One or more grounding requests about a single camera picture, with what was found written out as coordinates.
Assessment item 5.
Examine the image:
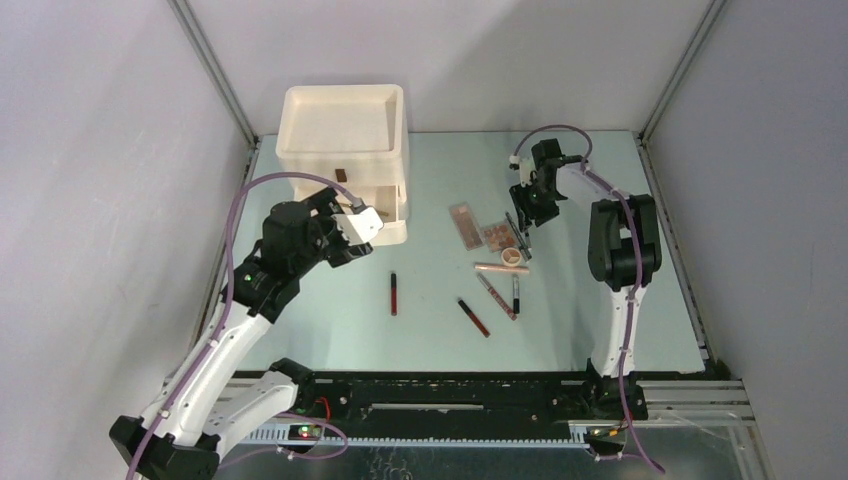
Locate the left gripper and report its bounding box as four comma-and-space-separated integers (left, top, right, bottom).
292, 187, 372, 277

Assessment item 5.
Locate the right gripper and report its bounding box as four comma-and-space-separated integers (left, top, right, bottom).
509, 178, 561, 232

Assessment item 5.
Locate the patterned silver eyeliner pen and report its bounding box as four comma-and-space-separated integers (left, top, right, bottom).
505, 211, 518, 240

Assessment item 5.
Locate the black patterned eyeliner pen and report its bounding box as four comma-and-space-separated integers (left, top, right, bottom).
514, 227, 532, 262

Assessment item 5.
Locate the white drawer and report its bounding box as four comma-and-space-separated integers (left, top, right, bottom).
291, 184, 409, 248

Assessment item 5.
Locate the red lip gloss black cap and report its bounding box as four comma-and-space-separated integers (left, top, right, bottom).
390, 271, 398, 316

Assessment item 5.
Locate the white drawer organizer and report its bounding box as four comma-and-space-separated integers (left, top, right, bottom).
275, 84, 410, 220

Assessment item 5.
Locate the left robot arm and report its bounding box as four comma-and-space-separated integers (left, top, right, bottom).
109, 187, 383, 479

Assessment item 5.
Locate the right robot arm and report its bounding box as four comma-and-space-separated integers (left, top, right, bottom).
509, 139, 662, 418

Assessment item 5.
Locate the small square blush palette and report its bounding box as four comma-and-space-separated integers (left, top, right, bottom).
482, 220, 518, 252

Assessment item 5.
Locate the round cream compact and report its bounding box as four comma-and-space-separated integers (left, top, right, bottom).
500, 247, 523, 267

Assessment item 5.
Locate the pink concealer tube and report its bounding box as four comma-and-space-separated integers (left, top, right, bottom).
473, 262, 530, 275

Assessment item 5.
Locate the long eyeshadow palette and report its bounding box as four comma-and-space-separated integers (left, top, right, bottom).
449, 203, 484, 250

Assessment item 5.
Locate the clear mascara tube black cap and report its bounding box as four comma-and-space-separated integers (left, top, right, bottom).
512, 274, 521, 315

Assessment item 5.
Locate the red lettered lip gloss tube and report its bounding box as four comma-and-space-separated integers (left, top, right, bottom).
477, 273, 517, 321

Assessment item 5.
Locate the dark red lip gloss tube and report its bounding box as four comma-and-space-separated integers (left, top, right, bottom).
457, 298, 491, 338

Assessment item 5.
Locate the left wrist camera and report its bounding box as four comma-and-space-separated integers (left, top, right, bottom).
332, 206, 384, 245

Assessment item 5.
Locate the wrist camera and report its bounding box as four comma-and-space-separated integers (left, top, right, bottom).
509, 155, 536, 187
332, 206, 384, 245

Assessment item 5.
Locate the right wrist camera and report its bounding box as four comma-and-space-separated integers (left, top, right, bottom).
509, 155, 536, 187

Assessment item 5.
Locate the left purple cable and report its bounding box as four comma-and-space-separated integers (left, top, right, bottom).
125, 172, 366, 480

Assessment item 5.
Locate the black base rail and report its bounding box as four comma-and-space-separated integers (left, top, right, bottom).
251, 370, 657, 442

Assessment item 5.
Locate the aluminium frame rail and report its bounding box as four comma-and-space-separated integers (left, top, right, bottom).
167, 0, 258, 149

